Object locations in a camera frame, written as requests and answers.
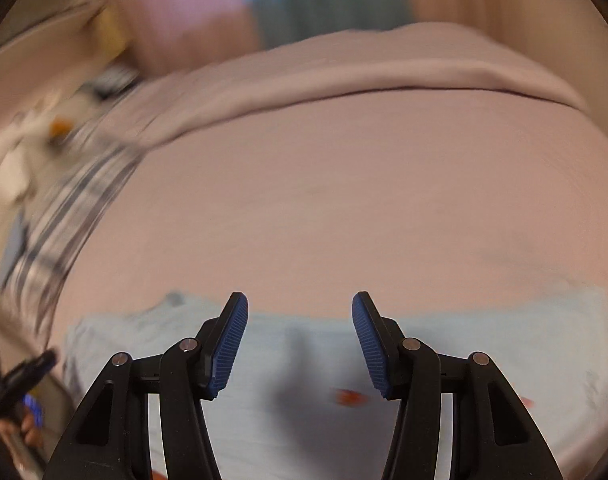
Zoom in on lilac quilt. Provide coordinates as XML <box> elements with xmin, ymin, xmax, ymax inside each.
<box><xmin>99</xmin><ymin>22</ymin><xmax>589</xmax><ymax>153</ymax></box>

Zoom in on curved beige headboard shelf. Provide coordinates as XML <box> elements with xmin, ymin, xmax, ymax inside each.
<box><xmin>0</xmin><ymin>0</ymin><xmax>110</xmax><ymax>66</ymax></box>

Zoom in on white goose plush toy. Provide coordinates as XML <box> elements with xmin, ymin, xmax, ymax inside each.
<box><xmin>0</xmin><ymin>95</ymin><xmax>85</xmax><ymax>201</ymax></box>

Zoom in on bed with pink sheet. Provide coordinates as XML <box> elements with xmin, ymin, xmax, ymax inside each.
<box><xmin>44</xmin><ymin>92</ymin><xmax>608</xmax><ymax>480</ymax></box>

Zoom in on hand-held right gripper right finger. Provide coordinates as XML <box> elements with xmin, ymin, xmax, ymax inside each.
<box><xmin>352</xmin><ymin>291</ymin><xmax>564</xmax><ymax>480</ymax></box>

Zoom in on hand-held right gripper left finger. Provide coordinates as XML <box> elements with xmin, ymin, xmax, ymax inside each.
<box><xmin>44</xmin><ymin>291</ymin><xmax>249</xmax><ymax>480</ymax></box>

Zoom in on pink sheer curtain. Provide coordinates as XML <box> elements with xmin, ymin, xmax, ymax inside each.
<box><xmin>99</xmin><ymin>0</ymin><xmax>259</xmax><ymax>73</ymax></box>

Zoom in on large blue plaid pillow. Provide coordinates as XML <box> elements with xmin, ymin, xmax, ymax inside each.
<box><xmin>4</xmin><ymin>130</ymin><xmax>145</xmax><ymax>311</ymax></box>

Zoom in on light blue strawberry print pants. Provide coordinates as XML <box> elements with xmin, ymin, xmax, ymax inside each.
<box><xmin>64</xmin><ymin>287</ymin><xmax>608</xmax><ymax>480</ymax></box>

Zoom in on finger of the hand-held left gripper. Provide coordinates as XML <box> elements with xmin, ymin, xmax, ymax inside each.
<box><xmin>0</xmin><ymin>350</ymin><xmax>57</xmax><ymax>426</ymax></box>

